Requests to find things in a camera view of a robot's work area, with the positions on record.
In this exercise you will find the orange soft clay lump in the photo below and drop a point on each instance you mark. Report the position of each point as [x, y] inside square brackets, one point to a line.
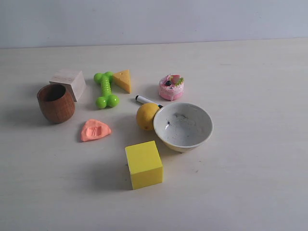
[93, 130]

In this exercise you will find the white ceramic bowl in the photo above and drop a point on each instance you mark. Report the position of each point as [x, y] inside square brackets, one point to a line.
[182, 126]

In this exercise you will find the yellow foam cube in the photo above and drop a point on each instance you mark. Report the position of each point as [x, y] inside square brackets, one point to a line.
[145, 165]

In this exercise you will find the yellow lemon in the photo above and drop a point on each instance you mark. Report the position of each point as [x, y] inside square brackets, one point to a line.
[145, 116]

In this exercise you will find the light wooden cube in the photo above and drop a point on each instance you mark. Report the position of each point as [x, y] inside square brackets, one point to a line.
[73, 81]

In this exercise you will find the brown wooden cup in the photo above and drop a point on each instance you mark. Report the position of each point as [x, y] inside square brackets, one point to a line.
[56, 103]

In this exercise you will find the pink toy cake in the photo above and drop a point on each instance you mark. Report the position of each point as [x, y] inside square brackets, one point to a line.
[171, 87]

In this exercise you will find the yellow cheese wedge toy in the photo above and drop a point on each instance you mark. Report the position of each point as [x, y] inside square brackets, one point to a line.
[122, 79]

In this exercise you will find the green toy bone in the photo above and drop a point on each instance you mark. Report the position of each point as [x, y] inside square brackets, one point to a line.
[107, 99]

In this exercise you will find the white marker pen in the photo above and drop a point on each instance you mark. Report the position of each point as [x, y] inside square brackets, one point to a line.
[144, 100]

